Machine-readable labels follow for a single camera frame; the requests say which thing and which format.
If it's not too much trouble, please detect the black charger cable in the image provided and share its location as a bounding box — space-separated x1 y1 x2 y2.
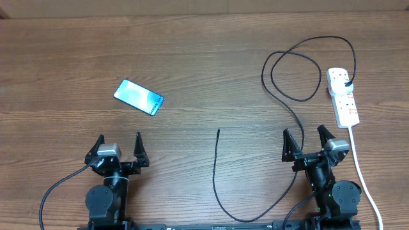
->
212 35 357 223

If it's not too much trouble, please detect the blue Samsung Galaxy smartphone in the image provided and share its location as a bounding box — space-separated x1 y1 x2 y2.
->
113 79 164 116

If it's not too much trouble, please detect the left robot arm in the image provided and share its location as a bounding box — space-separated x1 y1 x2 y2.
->
84 132 150 229

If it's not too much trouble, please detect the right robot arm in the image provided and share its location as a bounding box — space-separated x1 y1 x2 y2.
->
282 125 362 230

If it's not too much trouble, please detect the white charger plug adapter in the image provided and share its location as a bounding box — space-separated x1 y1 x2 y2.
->
328 79 354 96

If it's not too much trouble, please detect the white power strip cord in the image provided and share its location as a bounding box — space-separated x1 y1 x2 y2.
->
347 126 384 230

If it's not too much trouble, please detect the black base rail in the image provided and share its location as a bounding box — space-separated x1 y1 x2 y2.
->
76 218 362 230

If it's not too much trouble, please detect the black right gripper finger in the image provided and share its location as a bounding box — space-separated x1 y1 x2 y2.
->
281 129 302 161
317 125 335 148

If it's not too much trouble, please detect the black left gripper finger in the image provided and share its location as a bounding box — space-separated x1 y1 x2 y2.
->
134 132 148 162
86 134 105 157

